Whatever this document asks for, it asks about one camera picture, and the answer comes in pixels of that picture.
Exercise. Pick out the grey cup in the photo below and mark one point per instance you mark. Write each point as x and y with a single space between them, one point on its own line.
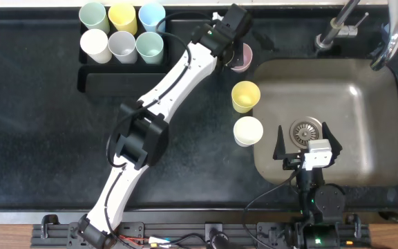
122 45

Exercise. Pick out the blue cup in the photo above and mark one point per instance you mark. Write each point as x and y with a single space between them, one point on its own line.
152 15

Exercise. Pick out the yellow cup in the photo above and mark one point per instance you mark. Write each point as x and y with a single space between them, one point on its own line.
123 17
245 96

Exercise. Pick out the green cup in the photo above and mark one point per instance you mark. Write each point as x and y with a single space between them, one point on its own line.
93 16
149 46

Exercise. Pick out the white cup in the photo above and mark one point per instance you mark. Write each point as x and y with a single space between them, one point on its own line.
94 44
248 130

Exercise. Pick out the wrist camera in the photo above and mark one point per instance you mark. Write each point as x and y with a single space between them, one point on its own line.
318 154
216 16

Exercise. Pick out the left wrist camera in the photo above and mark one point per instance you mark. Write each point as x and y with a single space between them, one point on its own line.
216 16

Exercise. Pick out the black tray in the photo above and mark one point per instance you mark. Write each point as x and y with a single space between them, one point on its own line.
116 81

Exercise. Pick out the mounting rail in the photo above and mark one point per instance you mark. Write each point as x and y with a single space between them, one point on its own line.
181 230

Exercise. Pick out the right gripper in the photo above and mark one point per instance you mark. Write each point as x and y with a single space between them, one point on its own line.
293 161

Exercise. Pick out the steel tap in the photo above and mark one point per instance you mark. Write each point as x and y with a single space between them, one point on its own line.
333 27

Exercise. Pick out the steel sink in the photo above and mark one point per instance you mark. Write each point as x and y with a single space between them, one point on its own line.
358 103

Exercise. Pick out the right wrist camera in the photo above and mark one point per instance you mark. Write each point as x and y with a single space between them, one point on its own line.
318 154

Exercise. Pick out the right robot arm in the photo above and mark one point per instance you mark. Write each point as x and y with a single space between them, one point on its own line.
328 202

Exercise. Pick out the pink cup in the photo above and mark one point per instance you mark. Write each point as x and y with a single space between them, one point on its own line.
244 57

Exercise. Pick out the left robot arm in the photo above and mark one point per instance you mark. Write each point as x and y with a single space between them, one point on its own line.
171 93

